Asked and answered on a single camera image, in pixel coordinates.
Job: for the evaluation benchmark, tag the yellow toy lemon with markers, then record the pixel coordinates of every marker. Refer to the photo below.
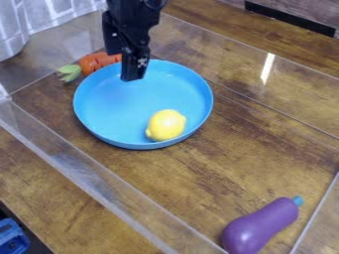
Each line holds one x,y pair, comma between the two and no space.
166,125

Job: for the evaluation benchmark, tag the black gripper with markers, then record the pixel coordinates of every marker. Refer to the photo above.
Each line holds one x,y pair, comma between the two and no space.
125,23

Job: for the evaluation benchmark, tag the purple toy eggplant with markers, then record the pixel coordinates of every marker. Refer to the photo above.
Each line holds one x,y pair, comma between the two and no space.
248,232

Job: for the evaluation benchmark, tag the grey checkered curtain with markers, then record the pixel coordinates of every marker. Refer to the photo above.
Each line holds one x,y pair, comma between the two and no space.
25,17

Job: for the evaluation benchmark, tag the green leafy toy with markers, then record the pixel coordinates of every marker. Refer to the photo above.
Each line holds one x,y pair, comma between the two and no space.
88,64

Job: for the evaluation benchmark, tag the blue device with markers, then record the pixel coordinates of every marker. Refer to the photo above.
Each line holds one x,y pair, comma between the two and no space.
13,239

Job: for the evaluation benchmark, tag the blue oval tray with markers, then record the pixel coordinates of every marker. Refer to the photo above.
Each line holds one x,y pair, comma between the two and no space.
113,107

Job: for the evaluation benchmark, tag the clear acrylic enclosure wall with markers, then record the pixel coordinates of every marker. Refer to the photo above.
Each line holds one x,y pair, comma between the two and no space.
96,199

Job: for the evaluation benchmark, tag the dark baseboard strip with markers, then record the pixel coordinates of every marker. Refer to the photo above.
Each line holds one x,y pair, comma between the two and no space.
291,19

